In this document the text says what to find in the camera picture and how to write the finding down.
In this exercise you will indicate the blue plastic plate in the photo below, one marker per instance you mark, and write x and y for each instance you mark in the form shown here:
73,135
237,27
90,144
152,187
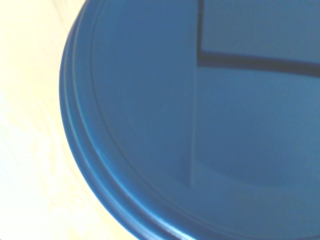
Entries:
190,120

